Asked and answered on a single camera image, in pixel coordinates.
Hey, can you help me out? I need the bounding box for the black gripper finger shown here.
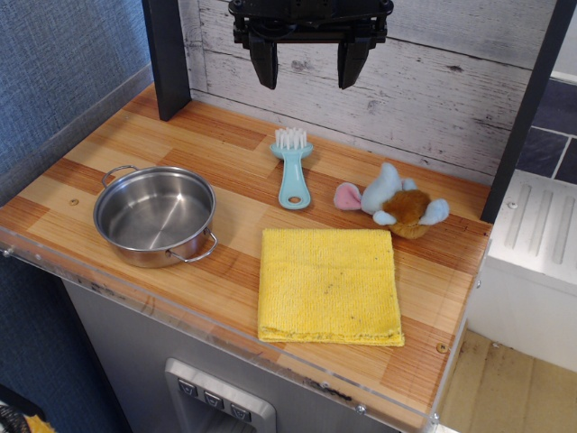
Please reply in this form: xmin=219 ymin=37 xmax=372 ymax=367
xmin=337 ymin=36 xmax=372 ymax=89
xmin=249 ymin=35 xmax=279 ymax=89

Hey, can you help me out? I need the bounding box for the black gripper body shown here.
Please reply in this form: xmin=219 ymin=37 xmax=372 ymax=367
xmin=228 ymin=0 xmax=393 ymax=43

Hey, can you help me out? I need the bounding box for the blue and brown plush toy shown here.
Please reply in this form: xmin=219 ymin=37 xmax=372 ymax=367
xmin=334 ymin=162 xmax=450 ymax=240

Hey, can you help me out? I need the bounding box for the yellow folded towel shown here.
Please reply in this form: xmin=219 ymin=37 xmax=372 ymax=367
xmin=258 ymin=228 xmax=405 ymax=346

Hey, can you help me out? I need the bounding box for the grey toy fridge cabinet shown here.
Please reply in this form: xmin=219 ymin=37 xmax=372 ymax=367
xmin=65 ymin=281 xmax=433 ymax=432

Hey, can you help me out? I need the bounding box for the light blue dish brush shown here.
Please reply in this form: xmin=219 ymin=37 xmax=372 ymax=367
xmin=270 ymin=127 xmax=314 ymax=210

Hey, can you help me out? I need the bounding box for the stainless steel pot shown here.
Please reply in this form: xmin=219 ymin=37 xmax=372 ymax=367
xmin=93 ymin=165 xmax=219 ymax=268

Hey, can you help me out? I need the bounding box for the clear acrylic edge guard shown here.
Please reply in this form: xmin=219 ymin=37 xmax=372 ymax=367
xmin=1 ymin=216 xmax=491 ymax=432

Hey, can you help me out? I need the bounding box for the white ridged side counter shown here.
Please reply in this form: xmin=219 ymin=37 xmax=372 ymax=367
xmin=467 ymin=170 xmax=576 ymax=370

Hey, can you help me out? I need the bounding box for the silver dispenser button panel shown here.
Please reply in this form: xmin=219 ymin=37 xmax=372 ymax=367
xmin=165 ymin=358 xmax=277 ymax=432

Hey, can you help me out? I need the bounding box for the yellow black object corner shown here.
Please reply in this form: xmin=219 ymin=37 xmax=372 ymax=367
xmin=1 ymin=397 xmax=56 ymax=433

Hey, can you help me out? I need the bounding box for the black left shelf post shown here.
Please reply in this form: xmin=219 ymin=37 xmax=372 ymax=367
xmin=142 ymin=0 xmax=191 ymax=121

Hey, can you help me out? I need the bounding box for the black shelf post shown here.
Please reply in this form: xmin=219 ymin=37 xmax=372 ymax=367
xmin=481 ymin=0 xmax=576 ymax=223
xmin=142 ymin=0 xmax=191 ymax=121

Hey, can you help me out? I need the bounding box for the black right shelf post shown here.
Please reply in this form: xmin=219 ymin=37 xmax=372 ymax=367
xmin=481 ymin=0 xmax=576 ymax=223

